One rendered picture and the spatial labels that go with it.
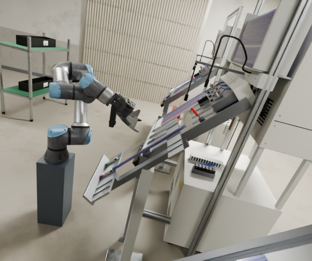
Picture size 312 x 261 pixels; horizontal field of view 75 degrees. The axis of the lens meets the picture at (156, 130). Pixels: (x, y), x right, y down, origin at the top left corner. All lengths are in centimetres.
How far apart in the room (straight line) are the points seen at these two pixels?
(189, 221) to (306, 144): 87
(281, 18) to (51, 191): 163
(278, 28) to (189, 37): 376
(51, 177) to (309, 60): 159
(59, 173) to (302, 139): 145
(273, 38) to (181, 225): 127
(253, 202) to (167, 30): 397
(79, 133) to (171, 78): 370
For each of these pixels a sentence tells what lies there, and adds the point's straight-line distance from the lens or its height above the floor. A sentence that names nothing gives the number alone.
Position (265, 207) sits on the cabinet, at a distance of 154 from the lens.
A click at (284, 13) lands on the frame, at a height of 164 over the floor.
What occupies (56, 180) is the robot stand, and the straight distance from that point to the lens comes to 153.
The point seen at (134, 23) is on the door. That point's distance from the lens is 482.
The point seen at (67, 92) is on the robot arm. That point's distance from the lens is 106.
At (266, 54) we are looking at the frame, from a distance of 114.
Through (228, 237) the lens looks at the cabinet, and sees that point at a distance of 169.
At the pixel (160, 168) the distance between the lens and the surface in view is 252.
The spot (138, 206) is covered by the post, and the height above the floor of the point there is 60.
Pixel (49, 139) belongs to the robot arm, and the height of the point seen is 71.
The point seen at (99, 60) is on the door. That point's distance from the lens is 498.
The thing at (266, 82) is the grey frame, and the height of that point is 134.
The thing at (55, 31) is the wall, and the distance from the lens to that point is 533.
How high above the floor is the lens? 142
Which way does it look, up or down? 24 degrees down
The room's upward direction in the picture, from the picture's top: 14 degrees clockwise
